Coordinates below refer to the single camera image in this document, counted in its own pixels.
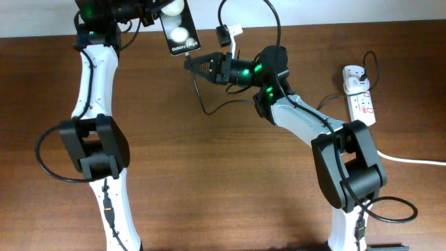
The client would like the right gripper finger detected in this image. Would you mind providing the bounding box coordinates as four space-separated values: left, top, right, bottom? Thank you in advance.
190 68 217 83
184 52 222 70

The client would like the black smartphone with white circles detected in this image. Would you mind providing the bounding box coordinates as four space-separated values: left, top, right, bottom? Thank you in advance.
160 0 201 56

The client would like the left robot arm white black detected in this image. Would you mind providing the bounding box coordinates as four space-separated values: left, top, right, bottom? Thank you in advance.
59 1 168 251

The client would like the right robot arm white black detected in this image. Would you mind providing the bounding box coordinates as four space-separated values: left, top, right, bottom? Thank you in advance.
184 45 387 250

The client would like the white USB charger plug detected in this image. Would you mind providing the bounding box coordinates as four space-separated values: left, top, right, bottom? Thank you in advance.
344 77 370 95

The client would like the white power strip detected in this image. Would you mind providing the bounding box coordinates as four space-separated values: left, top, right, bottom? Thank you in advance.
341 65 377 127

